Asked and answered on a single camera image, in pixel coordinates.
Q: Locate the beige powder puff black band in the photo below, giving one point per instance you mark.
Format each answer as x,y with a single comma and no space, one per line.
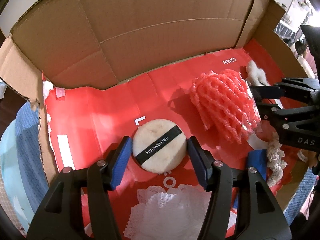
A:
152,135

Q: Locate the blue sponge cloth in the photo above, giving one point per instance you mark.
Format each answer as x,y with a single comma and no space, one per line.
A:
258,158

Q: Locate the white mesh bath pouf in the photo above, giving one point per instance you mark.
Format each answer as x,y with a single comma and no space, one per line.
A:
165,210

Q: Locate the light blue bedsheet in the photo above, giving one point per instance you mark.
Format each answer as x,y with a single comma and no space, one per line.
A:
12,167

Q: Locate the cardboard box red lining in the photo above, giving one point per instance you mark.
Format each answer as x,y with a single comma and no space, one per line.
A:
150,17

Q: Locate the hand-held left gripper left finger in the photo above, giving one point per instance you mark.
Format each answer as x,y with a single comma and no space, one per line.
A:
122,160

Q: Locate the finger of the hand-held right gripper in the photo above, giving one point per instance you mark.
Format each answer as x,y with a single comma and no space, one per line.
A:
265,91
287,120

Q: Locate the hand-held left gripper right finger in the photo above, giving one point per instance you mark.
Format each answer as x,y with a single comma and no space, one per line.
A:
197,160

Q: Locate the blue knitted blanket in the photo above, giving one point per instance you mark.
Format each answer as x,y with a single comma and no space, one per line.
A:
27,130

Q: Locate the red foam net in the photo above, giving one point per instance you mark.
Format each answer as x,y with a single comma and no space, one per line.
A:
220,100

